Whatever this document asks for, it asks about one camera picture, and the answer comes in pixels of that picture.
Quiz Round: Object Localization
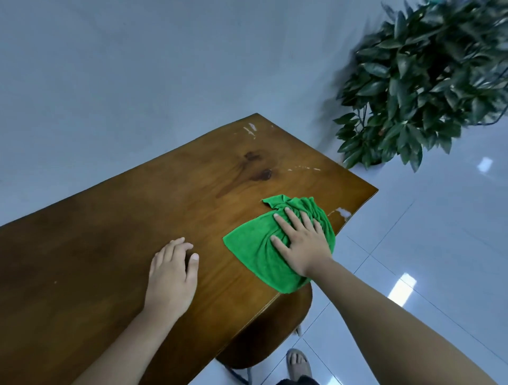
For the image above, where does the person's right hand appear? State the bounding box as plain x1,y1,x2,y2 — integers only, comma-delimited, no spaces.
270,207,335,279

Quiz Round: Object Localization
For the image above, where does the person's left forearm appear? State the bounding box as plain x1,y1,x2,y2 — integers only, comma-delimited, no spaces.
71,308,185,385

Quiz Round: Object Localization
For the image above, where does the green leafy potted plant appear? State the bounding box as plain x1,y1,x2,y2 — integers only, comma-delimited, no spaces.
333,0,508,173

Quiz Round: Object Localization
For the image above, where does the green microfibre cloth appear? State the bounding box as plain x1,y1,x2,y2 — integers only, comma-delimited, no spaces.
222,194,336,294

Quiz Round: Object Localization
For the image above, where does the brown wooden chair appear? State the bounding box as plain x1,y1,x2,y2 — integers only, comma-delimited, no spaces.
215,283,313,385

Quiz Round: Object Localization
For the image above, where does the person's foot in sandal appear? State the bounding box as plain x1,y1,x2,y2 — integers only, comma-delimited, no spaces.
286,349,313,378

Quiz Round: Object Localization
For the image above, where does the person's left hand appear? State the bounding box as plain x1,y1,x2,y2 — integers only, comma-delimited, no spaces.
143,237,200,318

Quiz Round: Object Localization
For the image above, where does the person's right forearm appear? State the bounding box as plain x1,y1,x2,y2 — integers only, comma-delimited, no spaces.
304,257,508,385

